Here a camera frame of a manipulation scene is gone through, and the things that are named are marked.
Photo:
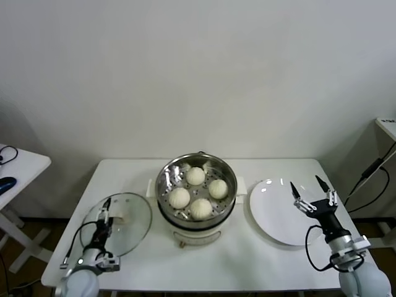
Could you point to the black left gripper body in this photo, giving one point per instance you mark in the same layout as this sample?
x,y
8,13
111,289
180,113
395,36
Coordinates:
x,y
100,232

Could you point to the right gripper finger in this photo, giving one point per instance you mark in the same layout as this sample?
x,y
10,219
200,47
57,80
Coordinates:
x,y
301,202
330,196

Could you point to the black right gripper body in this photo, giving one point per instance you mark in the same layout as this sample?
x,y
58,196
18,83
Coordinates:
x,y
325,215

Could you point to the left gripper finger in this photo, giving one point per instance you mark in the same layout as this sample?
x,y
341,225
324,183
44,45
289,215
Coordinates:
x,y
110,223
105,210

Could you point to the white steamed baozi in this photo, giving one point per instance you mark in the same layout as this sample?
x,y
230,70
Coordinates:
x,y
179,198
195,176
201,208
218,188

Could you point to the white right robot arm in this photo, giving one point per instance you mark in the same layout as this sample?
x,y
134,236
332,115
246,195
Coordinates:
x,y
359,275

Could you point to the steel steamer pot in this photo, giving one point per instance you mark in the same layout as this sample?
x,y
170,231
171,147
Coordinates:
x,y
198,236

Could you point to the stainless steel steamer basket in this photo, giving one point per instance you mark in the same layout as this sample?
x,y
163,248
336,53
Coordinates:
x,y
198,193

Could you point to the white round plate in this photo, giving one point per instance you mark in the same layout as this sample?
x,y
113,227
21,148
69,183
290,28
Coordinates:
x,y
272,210

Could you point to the white folding side table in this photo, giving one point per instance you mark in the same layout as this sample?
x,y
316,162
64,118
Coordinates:
x,y
28,164

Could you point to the blue computer mouse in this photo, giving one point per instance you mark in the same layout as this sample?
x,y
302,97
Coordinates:
x,y
6,184

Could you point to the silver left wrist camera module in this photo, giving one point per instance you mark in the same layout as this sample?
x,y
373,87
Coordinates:
x,y
108,263

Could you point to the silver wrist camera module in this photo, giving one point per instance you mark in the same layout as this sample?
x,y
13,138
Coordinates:
x,y
362,242
108,263

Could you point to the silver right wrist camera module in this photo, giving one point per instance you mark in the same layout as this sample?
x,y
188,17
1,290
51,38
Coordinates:
x,y
362,242

